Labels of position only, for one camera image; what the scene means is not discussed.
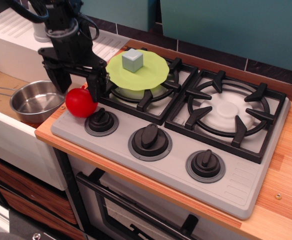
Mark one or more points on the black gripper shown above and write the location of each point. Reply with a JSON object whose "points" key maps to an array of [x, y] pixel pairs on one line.
{"points": [[72, 39]]}

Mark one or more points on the red toy tomato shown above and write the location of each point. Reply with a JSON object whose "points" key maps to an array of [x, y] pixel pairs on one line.
{"points": [[80, 103]]}

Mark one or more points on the pale blue cube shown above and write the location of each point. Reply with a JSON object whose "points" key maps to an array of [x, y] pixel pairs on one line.
{"points": [[132, 60]]}

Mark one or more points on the stainless steel pot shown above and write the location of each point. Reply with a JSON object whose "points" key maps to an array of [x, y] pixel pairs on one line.
{"points": [[34, 102]]}

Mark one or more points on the light green plate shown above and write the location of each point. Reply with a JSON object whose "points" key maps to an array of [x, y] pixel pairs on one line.
{"points": [[154, 72]]}

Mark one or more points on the black left stove knob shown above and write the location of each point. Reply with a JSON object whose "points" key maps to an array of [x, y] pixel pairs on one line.
{"points": [[101, 123]]}

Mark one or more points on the black stove knob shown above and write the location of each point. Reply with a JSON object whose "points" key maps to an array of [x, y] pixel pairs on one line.
{"points": [[205, 166], [101, 123], [150, 143]]}

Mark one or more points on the white left burner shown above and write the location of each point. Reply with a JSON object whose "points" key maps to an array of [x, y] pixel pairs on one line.
{"points": [[159, 92]]}

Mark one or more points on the white burner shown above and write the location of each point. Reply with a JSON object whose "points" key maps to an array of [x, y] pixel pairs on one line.
{"points": [[225, 107], [159, 92]]}

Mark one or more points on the grey toy faucet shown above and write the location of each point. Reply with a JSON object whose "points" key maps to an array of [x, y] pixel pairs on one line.
{"points": [[39, 29]]}

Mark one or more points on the black left burner grate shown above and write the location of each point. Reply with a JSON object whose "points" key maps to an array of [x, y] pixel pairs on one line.
{"points": [[154, 112]]}

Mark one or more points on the black burner grate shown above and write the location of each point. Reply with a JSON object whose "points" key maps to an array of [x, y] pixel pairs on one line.
{"points": [[154, 112], [248, 144]]}

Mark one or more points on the teal cabinet left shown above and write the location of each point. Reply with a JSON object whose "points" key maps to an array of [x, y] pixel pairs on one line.
{"points": [[136, 14]]}

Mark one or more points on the black middle stove knob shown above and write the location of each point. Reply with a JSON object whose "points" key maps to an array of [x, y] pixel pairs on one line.
{"points": [[150, 143]]}

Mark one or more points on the upper wooden drawer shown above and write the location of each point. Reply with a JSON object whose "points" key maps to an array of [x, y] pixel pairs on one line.
{"points": [[31, 189]]}

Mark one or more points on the wooden drawer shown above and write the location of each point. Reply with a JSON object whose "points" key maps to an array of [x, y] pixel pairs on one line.
{"points": [[33, 210], [31, 189]]}

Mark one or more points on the toy oven door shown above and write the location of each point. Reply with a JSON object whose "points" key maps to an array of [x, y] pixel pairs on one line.
{"points": [[127, 212]]}

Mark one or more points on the lower wooden drawer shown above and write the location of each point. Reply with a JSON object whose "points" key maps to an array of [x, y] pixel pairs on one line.
{"points": [[33, 210]]}

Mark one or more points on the grey toy stove top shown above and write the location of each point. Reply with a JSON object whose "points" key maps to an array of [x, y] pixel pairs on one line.
{"points": [[236, 193]]}

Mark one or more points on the white right burner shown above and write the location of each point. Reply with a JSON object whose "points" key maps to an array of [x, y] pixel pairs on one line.
{"points": [[225, 107]]}

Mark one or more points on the black right stove knob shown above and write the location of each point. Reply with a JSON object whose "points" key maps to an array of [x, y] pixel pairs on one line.
{"points": [[205, 166]]}

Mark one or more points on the black right burner grate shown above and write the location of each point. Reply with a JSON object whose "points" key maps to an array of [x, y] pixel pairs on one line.
{"points": [[248, 144]]}

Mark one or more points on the black oven door handle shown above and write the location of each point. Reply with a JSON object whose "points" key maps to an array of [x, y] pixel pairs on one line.
{"points": [[180, 234]]}

